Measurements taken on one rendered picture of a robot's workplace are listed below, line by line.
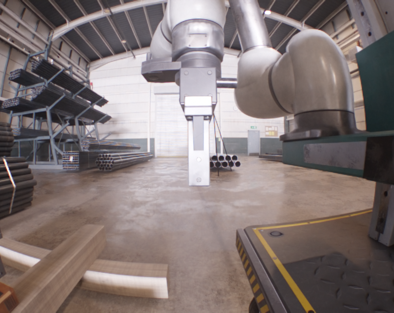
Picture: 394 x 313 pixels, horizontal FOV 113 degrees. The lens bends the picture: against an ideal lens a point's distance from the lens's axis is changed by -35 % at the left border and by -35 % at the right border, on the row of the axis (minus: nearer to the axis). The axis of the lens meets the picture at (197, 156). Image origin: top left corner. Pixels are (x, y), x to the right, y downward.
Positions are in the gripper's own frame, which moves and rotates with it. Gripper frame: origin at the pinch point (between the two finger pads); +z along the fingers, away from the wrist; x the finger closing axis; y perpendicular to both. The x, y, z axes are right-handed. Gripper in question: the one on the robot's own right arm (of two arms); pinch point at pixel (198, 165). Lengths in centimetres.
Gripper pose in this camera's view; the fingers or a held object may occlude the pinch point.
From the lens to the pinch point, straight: 31.0
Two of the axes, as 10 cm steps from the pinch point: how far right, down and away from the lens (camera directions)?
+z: 0.1, 10.0, 0.3
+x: 0.2, -0.3, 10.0
